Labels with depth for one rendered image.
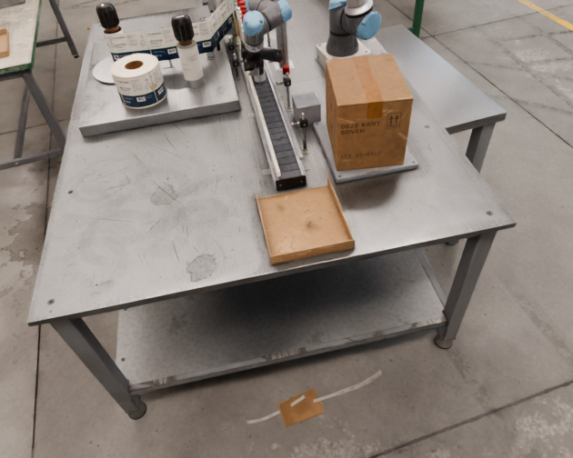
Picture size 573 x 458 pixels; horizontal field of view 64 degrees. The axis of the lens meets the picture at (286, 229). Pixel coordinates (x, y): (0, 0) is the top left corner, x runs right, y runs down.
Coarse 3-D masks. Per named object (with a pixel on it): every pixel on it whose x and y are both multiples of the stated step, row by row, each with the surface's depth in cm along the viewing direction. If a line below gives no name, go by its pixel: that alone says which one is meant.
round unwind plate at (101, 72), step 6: (102, 60) 226; (108, 60) 226; (96, 66) 222; (102, 66) 222; (108, 66) 221; (96, 72) 218; (102, 72) 218; (108, 72) 217; (96, 78) 214; (102, 78) 214; (108, 78) 213
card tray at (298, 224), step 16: (304, 192) 160; (320, 192) 160; (272, 208) 156; (288, 208) 155; (304, 208) 155; (320, 208) 154; (336, 208) 154; (272, 224) 151; (288, 224) 150; (304, 224) 150; (320, 224) 149; (336, 224) 149; (272, 240) 146; (288, 240) 146; (304, 240) 145; (320, 240) 145; (336, 240) 144; (352, 240) 139; (272, 256) 137; (288, 256) 139; (304, 256) 140
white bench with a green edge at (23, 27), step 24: (0, 24) 290; (24, 24) 287; (24, 48) 263; (72, 48) 421; (0, 72) 249; (24, 72) 256; (24, 96) 347; (24, 120) 326; (48, 120) 280; (0, 168) 292
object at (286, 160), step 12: (264, 84) 202; (264, 96) 195; (264, 108) 189; (276, 108) 189; (276, 120) 183; (276, 132) 178; (276, 144) 172; (288, 144) 172; (276, 156) 167; (288, 156) 167; (288, 168) 162
